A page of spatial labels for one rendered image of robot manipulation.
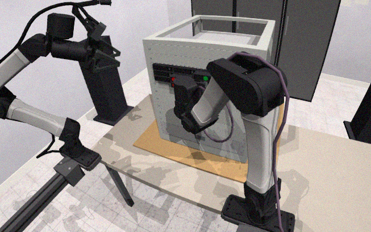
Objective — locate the tan flat board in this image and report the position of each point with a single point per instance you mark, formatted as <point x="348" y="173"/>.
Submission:
<point x="231" y="169"/>

